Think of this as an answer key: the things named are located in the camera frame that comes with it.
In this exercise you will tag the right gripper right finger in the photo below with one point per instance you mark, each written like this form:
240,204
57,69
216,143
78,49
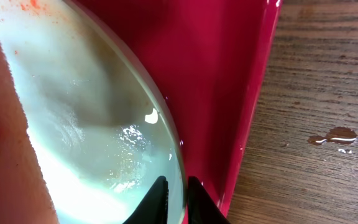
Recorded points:
201,208

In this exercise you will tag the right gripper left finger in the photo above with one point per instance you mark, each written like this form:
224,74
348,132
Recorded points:
153,209

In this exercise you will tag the green and orange sponge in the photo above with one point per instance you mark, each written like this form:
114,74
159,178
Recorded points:
23,194

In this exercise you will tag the light blue plate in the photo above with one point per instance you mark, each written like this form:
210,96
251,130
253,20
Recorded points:
99,125

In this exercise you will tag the red plastic tray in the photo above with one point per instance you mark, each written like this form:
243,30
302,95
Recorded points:
208,59

